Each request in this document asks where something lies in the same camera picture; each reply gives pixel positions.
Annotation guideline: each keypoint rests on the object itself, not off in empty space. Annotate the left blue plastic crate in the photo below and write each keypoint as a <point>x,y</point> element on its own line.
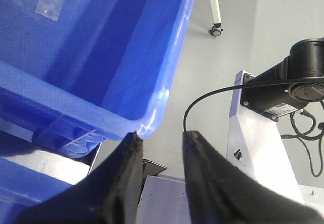
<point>77,72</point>

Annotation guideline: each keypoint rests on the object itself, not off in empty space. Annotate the black robot arm base joint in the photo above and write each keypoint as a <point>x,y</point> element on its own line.
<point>288,86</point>

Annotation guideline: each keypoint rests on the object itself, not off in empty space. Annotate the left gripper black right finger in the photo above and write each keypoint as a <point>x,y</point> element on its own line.
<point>218,192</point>

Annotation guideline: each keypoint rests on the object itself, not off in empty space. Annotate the lower left blue crate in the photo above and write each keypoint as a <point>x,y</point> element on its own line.
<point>27,184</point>

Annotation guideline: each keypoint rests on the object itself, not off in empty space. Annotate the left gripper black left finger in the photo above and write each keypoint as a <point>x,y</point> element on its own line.
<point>109,194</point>

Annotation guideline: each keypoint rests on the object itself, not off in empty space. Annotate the white caster table leg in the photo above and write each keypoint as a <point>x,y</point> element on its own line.
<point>216,29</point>

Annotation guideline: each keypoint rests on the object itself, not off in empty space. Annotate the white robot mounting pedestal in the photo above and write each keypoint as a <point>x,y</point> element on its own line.
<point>255,147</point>

